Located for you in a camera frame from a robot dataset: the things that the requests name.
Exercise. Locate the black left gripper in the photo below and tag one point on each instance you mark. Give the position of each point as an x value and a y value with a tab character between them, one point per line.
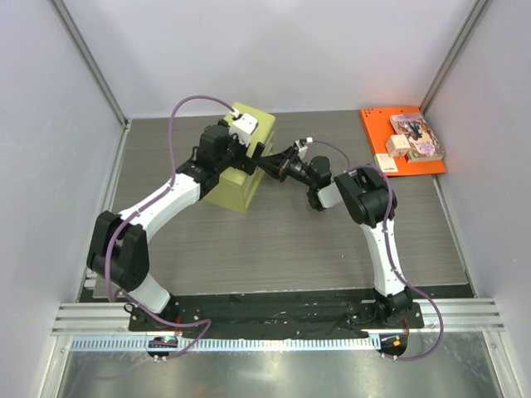
246	164

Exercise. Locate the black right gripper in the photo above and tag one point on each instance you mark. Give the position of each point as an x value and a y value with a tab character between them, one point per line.
283	167

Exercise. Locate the green metal drawer toolbox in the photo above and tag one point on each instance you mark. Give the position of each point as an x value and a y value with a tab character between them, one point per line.
236	188

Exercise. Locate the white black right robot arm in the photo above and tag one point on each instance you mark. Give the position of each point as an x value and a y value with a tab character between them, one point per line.
368	196

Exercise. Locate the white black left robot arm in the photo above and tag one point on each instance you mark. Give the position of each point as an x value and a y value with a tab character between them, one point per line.
119	247

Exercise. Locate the orange flat tray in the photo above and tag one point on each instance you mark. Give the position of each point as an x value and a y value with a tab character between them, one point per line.
378	129

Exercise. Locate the white red small box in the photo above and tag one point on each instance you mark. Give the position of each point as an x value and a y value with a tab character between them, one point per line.
386	163

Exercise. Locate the small beige cube box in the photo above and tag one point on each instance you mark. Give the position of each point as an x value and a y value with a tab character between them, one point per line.
397	145

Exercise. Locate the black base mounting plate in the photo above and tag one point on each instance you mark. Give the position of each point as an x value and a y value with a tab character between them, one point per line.
326	314

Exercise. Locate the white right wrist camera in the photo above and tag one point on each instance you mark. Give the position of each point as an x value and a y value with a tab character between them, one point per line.
301	146

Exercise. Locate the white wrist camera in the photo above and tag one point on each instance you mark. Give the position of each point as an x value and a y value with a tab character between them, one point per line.
301	146
243	125

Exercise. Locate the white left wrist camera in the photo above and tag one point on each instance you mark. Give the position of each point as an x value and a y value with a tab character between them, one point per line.
243	125

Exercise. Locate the left aluminium corner post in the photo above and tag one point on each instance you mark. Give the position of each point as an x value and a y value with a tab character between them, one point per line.
73	32

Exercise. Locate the aluminium corner post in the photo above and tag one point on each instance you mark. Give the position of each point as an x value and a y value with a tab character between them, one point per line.
73	32
472	20

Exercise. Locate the white slotted cable duct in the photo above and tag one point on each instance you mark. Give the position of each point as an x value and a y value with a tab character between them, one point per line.
163	344

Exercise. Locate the right aluminium corner post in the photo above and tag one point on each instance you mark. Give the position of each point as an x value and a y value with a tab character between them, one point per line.
472	20

